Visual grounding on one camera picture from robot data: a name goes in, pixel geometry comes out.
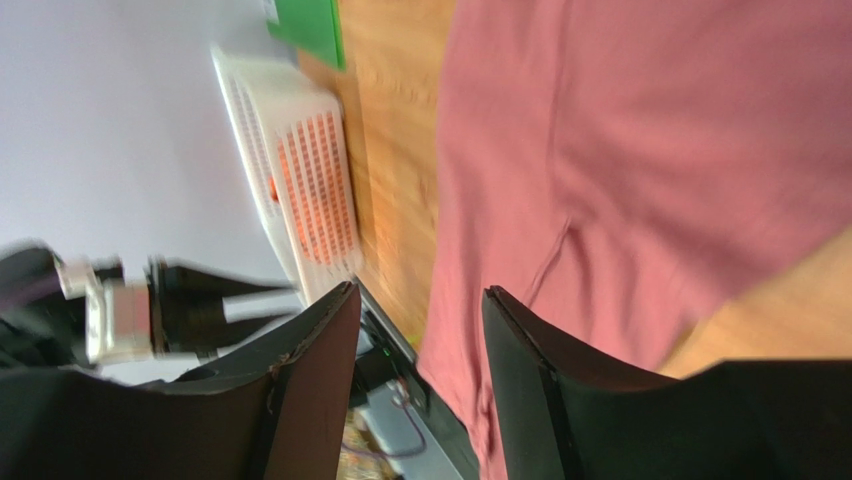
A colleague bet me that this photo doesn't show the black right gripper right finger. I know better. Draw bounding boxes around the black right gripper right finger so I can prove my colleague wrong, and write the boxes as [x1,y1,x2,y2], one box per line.
[482,287,851,479]

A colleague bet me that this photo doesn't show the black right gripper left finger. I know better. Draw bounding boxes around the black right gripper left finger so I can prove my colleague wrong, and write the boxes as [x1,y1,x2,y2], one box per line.
[1,282,361,479]

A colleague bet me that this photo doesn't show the dusty red t-shirt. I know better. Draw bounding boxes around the dusty red t-shirt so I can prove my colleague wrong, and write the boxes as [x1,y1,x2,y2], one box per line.
[418,1,851,479]

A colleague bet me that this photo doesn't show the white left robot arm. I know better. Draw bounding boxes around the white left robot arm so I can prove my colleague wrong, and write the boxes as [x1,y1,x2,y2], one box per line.
[1,243,296,369]

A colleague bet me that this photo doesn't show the white plastic laundry basket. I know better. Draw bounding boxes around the white plastic laundry basket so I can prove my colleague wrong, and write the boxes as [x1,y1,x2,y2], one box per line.
[211,45,363,305]

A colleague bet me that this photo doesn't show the green plastic folder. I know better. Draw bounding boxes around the green plastic folder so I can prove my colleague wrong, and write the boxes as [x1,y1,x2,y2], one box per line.
[261,0,346,71]

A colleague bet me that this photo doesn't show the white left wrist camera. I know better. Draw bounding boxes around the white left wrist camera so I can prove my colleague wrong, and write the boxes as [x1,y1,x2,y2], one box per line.
[55,257,154,365]

